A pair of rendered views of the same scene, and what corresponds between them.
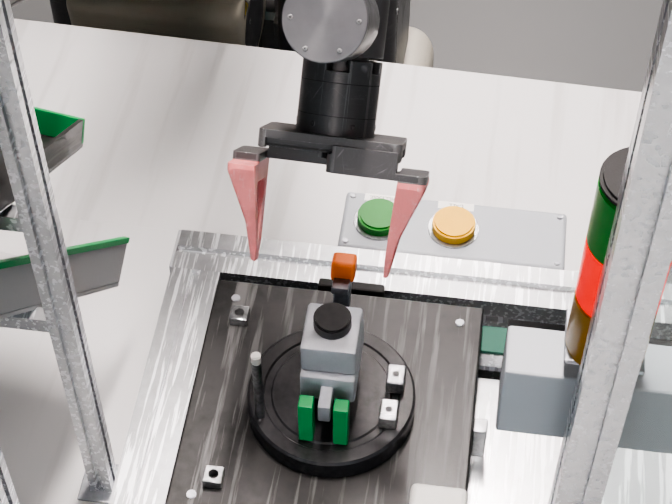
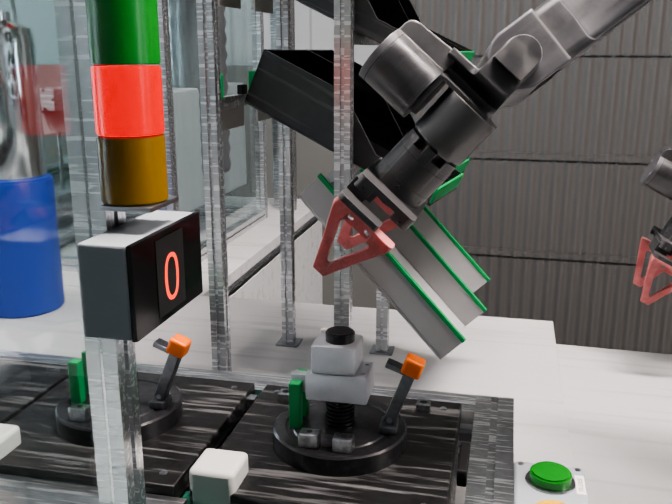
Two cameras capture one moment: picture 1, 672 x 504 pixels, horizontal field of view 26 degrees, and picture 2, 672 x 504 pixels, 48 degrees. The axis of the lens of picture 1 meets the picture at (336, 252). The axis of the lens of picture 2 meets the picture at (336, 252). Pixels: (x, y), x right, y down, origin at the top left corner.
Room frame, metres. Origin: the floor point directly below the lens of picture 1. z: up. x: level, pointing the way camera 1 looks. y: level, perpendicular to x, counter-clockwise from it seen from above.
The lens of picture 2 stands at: (0.73, -0.72, 1.37)
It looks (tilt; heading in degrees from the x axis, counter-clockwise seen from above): 15 degrees down; 95
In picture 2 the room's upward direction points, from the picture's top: straight up
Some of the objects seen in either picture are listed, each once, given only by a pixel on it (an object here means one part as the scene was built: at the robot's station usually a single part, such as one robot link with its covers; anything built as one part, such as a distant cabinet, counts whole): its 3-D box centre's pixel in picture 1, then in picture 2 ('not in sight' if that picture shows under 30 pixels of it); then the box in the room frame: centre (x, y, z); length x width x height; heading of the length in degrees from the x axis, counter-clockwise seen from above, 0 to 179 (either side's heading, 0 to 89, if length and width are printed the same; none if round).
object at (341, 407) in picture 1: (341, 422); (295, 403); (0.63, 0.00, 1.01); 0.01 x 0.01 x 0.05; 82
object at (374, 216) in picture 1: (379, 219); (550, 479); (0.88, -0.04, 0.96); 0.04 x 0.04 x 0.02
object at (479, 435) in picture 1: (478, 437); not in sight; (0.65, -0.12, 0.95); 0.01 x 0.01 x 0.04; 82
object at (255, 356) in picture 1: (258, 385); not in sight; (0.65, 0.06, 1.03); 0.01 x 0.01 x 0.08
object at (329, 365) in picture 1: (330, 353); (330, 361); (0.66, 0.00, 1.06); 0.08 x 0.04 x 0.07; 172
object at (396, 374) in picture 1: (395, 378); (343, 442); (0.68, -0.05, 1.00); 0.02 x 0.01 x 0.02; 172
